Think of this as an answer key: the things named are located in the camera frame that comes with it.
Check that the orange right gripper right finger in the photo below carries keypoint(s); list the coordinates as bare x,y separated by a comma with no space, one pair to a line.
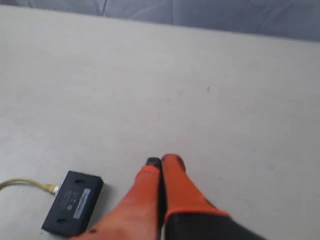
189,215

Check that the grey backdrop cloth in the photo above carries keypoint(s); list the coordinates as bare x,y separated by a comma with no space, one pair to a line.
294,19

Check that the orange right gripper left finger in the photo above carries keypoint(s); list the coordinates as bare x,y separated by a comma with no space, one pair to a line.
138,216

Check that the black network switch box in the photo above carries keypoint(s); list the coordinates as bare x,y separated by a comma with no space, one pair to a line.
73,205

